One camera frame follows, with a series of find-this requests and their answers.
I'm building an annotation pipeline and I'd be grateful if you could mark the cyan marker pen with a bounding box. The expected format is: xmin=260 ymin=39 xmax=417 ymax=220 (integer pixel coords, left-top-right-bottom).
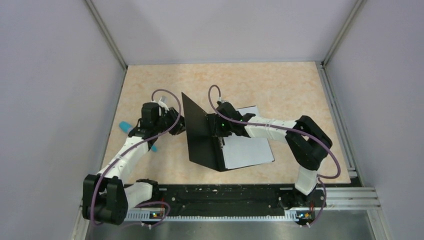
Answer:
xmin=119 ymin=121 xmax=158 ymax=153

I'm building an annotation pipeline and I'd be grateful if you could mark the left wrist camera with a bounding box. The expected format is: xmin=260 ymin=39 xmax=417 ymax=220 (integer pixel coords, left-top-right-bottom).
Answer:
xmin=157 ymin=95 xmax=169 ymax=111

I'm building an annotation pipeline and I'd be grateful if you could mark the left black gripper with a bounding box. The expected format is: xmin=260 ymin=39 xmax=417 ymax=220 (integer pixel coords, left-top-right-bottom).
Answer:
xmin=154 ymin=106 xmax=195 ymax=135

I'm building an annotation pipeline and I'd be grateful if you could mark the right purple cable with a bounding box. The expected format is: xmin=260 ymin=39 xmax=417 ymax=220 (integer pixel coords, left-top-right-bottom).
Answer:
xmin=207 ymin=84 xmax=342 ymax=229

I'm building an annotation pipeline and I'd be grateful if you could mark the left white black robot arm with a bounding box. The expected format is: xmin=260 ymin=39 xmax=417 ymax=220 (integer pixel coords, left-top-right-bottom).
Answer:
xmin=82 ymin=101 xmax=186 ymax=225

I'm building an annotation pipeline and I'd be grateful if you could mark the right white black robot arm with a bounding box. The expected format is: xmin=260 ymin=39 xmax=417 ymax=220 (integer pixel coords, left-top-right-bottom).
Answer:
xmin=212 ymin=101 xmax=333 ymax=206

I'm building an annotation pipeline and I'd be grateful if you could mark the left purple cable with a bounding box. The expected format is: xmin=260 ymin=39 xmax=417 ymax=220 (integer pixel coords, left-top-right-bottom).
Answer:
xmin=89 ymin=88 xmax=182 ymax=229

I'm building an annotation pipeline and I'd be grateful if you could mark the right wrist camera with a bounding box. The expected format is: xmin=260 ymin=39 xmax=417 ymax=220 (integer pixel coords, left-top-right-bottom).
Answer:
xmin=216 ymin=98 xmax=227 ymax=105

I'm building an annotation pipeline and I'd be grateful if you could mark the paper sheet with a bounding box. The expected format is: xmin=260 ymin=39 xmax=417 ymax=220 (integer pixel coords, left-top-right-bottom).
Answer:
xmin=222 ymin=105 xmax=275 ymax=171

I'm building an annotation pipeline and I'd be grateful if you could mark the aluminium rail frame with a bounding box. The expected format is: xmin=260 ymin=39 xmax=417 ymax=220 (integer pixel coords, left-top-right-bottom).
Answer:
xmin=80 ymin=179 xmax=391 ymax=240

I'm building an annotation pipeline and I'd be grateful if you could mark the purple cable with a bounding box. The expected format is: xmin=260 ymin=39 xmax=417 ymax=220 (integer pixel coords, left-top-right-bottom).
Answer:
xmin=207 ymin=84 xmax=342 ymax=229
xmin=89 ymin=88 xmax=182 ymax=229

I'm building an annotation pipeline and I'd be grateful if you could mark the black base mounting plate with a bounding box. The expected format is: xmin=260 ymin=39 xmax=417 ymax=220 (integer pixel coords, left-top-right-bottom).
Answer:
xmin=152 ymin=184 xmax=326 ymax=218

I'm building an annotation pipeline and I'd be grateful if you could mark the grey black folder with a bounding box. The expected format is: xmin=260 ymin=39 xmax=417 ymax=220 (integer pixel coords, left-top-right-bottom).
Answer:
xmin=181 ymin=92 xmax=276 ymax=173

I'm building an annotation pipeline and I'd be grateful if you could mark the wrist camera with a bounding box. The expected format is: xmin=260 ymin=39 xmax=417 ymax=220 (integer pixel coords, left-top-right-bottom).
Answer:
xmin=157 ymin=95 xmax=169 ymax=111
xmin=216 ymin=98 xmax=227 ymax=105

